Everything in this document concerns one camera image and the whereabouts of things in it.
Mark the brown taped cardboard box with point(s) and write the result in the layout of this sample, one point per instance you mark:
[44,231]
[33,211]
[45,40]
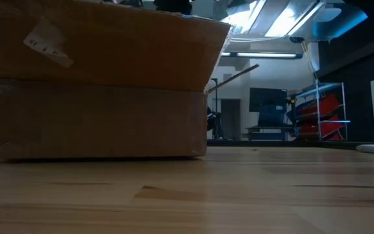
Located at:
[93,113]

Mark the dark grey door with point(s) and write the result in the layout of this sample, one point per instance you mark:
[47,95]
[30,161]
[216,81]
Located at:
[230,118]

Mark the dark monitor cart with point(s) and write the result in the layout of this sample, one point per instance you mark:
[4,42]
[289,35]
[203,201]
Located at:
[268,129]

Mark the black computer monitor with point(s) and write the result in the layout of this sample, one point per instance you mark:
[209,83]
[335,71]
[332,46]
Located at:
[268,100]

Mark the dark ceiling dome sensor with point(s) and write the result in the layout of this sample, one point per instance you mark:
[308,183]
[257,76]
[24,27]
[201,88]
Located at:
[296,40]

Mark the red and blue bin rack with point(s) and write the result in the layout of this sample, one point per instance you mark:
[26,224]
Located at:
[325,107]

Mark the black background gantry frame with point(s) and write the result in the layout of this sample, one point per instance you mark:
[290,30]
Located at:
[215,94]

